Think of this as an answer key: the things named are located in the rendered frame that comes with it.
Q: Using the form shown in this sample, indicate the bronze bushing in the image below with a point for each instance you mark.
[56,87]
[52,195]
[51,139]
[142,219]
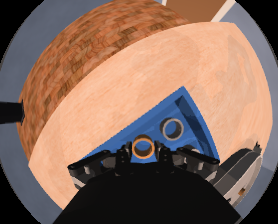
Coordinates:
[241,191]
[139,153]

